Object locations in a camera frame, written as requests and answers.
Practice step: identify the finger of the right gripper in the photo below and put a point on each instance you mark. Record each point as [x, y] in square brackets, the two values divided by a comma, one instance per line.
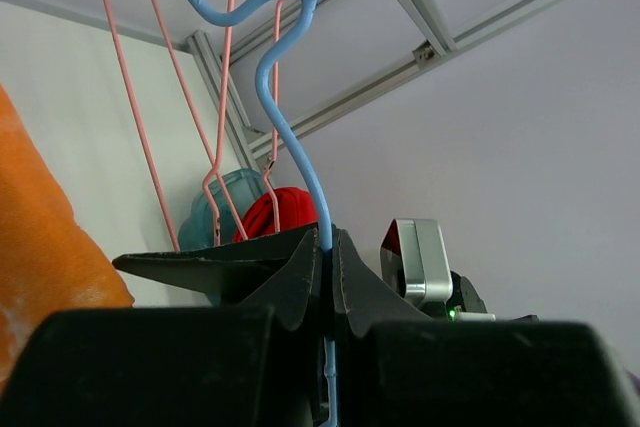
[230, 272]

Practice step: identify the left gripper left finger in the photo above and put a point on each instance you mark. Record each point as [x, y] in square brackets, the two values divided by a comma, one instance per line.
[255, 363]

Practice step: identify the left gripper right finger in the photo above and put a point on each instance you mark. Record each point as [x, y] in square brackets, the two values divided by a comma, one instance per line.
[398, 367]

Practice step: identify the red trousers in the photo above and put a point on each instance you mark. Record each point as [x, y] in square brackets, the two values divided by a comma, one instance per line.
[295, 209]

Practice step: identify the orange white trousers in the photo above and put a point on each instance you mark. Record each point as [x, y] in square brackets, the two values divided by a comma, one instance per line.
[48, 262]

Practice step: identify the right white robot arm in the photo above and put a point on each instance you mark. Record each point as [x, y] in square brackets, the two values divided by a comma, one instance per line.
[464, 299]

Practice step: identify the empty right pink hanger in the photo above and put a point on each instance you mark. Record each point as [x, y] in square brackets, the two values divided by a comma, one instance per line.
[226, 80]

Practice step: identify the teal plastic bin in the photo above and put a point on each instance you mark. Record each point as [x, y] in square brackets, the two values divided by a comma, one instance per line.
[245, 186]

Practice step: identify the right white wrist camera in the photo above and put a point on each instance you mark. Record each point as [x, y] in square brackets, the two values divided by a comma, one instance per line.
[414, 261]

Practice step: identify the aluminium hanging rail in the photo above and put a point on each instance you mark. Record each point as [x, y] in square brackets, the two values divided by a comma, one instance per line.
[252, 146]

